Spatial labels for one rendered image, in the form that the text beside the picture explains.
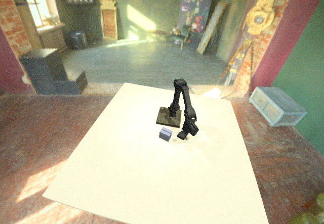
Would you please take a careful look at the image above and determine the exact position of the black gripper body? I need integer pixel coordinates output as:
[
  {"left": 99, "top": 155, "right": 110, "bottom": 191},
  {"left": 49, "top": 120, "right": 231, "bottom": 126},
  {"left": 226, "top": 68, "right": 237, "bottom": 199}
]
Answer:
[{"left": 177, "top": 124, "right": 189, "bottom": 140}]

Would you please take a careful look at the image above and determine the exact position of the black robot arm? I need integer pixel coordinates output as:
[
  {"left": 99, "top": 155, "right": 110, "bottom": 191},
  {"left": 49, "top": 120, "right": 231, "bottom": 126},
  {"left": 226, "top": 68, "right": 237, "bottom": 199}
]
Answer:
[{"left": 168, "top": 78, "right": 199, "bottom": 136}]

